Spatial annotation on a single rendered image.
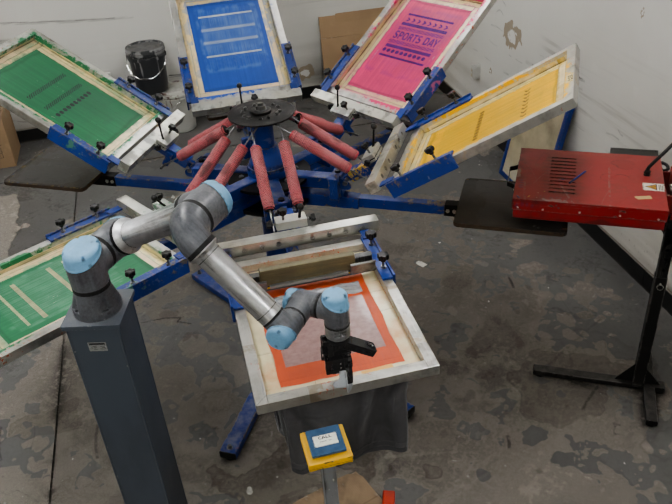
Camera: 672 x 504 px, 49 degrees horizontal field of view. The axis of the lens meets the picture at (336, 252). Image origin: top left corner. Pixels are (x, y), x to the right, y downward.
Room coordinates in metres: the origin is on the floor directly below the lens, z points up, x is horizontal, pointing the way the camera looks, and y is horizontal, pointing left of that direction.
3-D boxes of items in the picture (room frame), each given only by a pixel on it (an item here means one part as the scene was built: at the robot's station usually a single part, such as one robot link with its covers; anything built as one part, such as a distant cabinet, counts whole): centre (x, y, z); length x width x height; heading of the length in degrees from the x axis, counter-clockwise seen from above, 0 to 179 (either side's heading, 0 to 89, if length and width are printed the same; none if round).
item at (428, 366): (2.06, 0.07, 0.97); 0.79 x 0.58 x 0.04; 12
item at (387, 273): (2.35, -0.16, 0.98); 0.30 x 0.05 x 0.07; 12
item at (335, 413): (1.77, 0.01, 0.74); 0.45 x 0.03 x 0.43; 102
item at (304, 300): (1.71, 0.11, 1.28); 0.11 x 0.11 x 0.08; 65
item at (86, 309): (1.88, 0.76, 1.25); 0.15 x 0.15 x 0.10
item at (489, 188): (2.88, -0.35, 0.91); 1.34 x 0.40 x 0.08; 72
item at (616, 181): (2.64, -1.07, 1.06); 0.61 x 0.46 x 0.12; 72
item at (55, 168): (3.30, 0.92, 0.91); 1.34 x 0.40 x 0.08; 72
